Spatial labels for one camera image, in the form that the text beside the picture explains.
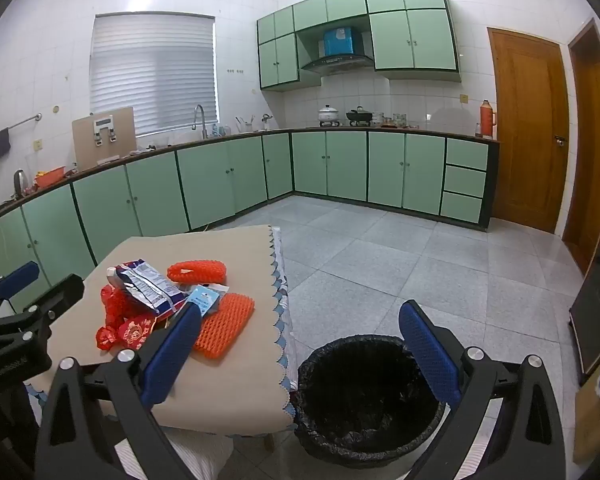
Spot green lower kitchen cabinets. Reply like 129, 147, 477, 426
0, 129, 501, 311

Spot black lined trash bin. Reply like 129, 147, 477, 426
295, 334, 446, 467

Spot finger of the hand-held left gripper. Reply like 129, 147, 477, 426
0, 274, 86, 356
0, 261, 41, 318

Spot table with beige cloth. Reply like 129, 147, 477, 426
30, 225, 298, 436

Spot black glass cabinet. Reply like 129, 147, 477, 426
569, 87, 600, 386

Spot green upper wall cabinets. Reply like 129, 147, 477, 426
256, 0, 462, 93

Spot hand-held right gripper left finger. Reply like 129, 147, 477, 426
34, 302, 203, 480

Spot orange thermos flask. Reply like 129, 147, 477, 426
480, 100, 498, 140

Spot small blue packet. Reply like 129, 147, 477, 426
182, 284, 229, 318

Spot blue box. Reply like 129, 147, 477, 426
323, 26, 359, 57

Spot black range hood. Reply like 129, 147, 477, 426
300, 54, 375, 77

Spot metal towel bar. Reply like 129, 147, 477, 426
0, 113, 43, 143

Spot orange plastic basin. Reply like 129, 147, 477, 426
34, 166, 67, 188

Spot white window blind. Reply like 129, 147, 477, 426
89, 14, 220, 137

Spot red gold printed wrapper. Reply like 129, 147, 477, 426
117, 312, 158, 351

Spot wooden door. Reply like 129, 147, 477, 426
487, 26, 571, 235
562, 17, 600, 276

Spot blue red snack bag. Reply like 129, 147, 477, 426
106, 259, 191, 318

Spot orange foam fruit net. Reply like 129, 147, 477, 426
192, 292, 257, 361
167, 260, 228, 285

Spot brown board with white holder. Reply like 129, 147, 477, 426
71, 106, 137, 171

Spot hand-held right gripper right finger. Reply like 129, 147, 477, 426
399, 300, 567, 480

